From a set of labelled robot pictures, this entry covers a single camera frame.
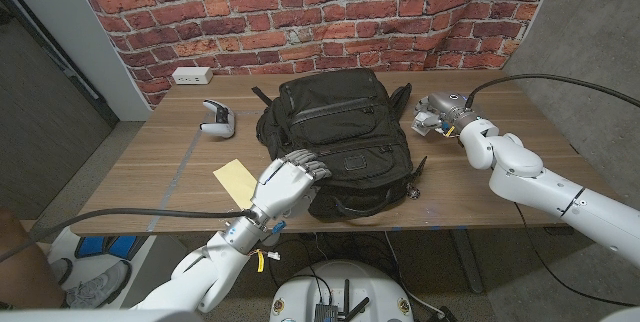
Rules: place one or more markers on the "yellow sticky note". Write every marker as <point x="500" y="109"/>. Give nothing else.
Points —
<point x="235" y="177"/>

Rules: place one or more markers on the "grey sneaker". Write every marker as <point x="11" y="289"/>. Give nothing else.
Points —
<point x="97" y="287"/>

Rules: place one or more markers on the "printed brick wall backdrop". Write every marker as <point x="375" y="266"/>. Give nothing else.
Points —
<point x="300" y="12"/>

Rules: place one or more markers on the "blue floor item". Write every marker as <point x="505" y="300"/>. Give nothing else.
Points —
<point x="107" y="247"/>

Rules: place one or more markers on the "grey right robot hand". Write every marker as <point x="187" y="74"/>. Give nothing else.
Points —
<point x="450" y="107"/>

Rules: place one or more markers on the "dark grey door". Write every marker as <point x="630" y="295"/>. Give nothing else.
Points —
<point x="45" y="112"/>

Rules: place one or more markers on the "grey table leg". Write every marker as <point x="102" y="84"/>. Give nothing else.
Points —
<point x="467" y="262"/>

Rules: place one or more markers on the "white power strip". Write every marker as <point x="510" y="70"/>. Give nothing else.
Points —
<point x="192" y="75"/>

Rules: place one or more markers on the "black backpack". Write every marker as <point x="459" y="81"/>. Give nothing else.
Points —
<point x="345" y="127"/>

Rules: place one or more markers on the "person in brown trousers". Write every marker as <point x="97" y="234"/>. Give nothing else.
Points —
<point x="25" y="262"/>

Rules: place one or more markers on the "white package box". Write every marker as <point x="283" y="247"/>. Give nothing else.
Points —
<point x="422" y="126"/>

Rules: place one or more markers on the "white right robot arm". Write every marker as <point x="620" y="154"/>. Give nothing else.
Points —
<point x="530" y="174"/>

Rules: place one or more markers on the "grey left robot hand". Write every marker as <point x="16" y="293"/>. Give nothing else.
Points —
<point x="282" y="187"/>

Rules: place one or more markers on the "white game controller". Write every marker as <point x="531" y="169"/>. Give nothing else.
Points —
<point x="220" y="119"/>

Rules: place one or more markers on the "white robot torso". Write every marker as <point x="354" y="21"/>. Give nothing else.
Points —
<point x="370" y="287"/>

